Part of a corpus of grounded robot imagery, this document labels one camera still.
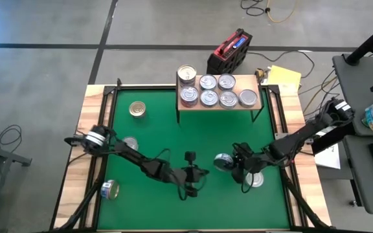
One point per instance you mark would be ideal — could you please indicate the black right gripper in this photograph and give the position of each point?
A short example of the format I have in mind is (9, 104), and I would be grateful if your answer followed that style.
(254, 161)

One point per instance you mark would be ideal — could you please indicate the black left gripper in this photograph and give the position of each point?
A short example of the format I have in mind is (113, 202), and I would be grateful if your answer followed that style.
(183, 176)

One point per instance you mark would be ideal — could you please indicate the green label tuna can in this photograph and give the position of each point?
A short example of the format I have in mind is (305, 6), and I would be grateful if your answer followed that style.
(209, 98)
(257, 180)
(248, 98)

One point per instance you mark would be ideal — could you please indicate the large teal tuna can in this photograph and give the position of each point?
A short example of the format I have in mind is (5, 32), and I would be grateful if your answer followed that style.
(228, 99)
(132, 142)

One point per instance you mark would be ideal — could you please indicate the large red albacore can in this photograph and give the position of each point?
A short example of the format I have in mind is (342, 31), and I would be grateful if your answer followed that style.
(189, 106)

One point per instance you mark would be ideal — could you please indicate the red label silver-lid can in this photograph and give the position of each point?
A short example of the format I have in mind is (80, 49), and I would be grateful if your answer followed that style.
(189, 95)

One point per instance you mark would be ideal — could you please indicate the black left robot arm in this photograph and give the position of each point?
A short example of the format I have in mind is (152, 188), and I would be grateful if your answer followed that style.
(134, 155)

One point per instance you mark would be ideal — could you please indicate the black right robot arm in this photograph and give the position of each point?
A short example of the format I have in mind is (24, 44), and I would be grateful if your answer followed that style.
(293, 140)

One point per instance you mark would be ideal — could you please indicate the wooden shelf with black legs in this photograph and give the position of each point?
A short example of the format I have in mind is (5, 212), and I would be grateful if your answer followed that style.
(248, 82)

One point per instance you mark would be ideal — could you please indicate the green table mat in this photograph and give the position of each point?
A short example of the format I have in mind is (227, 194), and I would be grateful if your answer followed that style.
(206, 213)

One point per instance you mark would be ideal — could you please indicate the blue label gold-lid can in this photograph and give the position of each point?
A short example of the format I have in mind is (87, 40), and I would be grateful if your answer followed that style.
(110, 189)

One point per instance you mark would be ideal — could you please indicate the small teal can gold lid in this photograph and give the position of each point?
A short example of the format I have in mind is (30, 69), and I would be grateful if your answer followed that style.
(137, 108)

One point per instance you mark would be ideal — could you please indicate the white paper sheet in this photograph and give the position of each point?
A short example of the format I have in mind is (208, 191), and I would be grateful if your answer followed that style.
(330, 158)

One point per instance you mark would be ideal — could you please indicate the small yellow black gadget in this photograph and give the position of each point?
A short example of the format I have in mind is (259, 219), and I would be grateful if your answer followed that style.
(260, 73)

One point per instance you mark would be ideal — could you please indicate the yellow paper folder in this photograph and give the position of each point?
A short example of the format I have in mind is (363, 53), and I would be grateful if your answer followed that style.
(285, 77)

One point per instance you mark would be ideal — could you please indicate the black desk crossbar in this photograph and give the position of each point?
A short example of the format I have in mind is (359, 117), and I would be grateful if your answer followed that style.
(335, 139)

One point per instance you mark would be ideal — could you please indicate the red and black toolbox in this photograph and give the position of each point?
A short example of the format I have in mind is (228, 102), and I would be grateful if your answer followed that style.
(225, 61)

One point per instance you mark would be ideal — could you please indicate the grey desk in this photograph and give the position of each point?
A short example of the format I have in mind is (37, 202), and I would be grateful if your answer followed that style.
(355, 81)

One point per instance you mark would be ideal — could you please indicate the black monitor pole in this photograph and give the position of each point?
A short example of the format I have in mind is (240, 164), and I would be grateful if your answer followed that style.
(371, 42)

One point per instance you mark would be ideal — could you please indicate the grey metal stand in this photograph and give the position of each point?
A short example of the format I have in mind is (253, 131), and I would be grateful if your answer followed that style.
(5, 154)

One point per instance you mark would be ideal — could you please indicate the black table frame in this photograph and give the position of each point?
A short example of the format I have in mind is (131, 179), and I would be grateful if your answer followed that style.
(141, 87)

